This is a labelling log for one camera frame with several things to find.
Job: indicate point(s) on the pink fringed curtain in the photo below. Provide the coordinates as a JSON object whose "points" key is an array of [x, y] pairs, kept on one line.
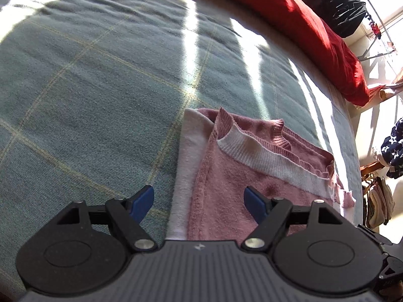
{"points": [[388, 89]]}

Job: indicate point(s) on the red pillow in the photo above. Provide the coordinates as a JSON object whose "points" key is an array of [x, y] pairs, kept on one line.
{"points": [[299, 28]]}

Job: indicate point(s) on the pink and white knit sweater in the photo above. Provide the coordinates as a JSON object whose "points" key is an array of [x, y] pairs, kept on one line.
{"points": [[239, 170]]}

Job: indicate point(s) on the black hanging garment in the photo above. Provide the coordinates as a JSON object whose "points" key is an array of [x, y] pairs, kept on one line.
{"points": [[337, 3]]}

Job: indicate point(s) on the metal drying rack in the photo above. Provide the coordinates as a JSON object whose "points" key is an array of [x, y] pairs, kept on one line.
{"points": [[377, 12]]}

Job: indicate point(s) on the wooden rack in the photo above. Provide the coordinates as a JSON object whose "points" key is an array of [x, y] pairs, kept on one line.
{"points": [[371, 168]]}

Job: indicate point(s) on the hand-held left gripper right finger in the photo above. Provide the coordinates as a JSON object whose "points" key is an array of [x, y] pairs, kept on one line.
{"points": [[254, 204]]}

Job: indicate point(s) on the navy star print cloth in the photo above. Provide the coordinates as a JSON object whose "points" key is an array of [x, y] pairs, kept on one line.
{"points": [[393, 148]]}

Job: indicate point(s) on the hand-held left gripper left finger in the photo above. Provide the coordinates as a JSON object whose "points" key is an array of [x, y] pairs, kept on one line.
{"points": [[143, 203]]}

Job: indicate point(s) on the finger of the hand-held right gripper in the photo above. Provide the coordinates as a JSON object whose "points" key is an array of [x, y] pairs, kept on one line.
{"points": [[374, 235]]}

